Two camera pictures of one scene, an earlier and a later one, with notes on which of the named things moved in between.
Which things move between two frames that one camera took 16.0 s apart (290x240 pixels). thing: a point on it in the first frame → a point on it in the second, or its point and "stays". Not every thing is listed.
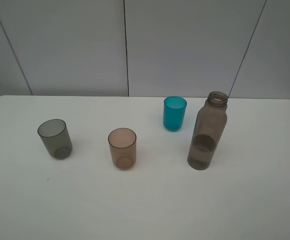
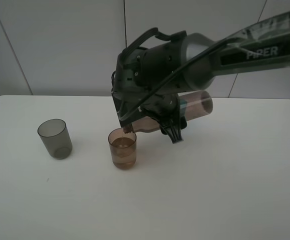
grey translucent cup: x=55 y=137 stays
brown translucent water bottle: x=210 y=122 → x=194 y=104
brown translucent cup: x=122 y=143 stays
